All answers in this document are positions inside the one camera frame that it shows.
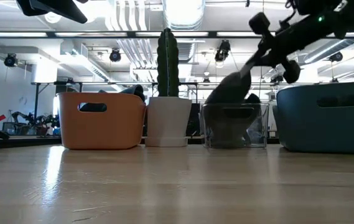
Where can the orange plastic bin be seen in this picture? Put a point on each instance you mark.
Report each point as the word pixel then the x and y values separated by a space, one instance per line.
pixel 102 130

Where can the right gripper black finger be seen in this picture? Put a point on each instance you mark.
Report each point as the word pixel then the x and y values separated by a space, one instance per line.
pixel 251 60
pixel 270 61

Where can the clear plastic bin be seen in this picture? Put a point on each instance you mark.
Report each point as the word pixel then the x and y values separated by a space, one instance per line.
pixel 260 118

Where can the dark blue denim cap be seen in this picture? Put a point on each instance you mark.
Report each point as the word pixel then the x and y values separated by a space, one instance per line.
pixel 232 90
pixel 136 90

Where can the blue plastic bin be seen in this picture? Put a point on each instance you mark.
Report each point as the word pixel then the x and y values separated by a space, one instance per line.
pixel 319 130

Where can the white ceiling box unit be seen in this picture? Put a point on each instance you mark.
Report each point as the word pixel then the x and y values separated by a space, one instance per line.
pixel 44 73

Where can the black ceiling spotlight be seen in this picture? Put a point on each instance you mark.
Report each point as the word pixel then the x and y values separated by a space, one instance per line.
pixel 277 79
pixel 336 56
pixel 11 60
pixel 115 55
pixel 222 49

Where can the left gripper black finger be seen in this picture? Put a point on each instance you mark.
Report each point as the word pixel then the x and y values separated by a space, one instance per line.
pixel 29 9
pixel 61 9

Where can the black background robot arm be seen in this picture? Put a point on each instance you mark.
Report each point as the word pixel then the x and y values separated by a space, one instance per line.
pixel 27 119

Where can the silver round ventilation duct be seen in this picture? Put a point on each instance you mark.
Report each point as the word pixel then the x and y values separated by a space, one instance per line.
pixel 184 15

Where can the white plant pot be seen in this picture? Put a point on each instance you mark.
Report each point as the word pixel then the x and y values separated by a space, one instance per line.
pixel 168 121

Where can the black back rail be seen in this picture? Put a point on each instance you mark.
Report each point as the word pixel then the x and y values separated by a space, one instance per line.
pixel 18 143

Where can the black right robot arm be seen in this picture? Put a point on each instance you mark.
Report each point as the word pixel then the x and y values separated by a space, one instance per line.
pixel 351 15

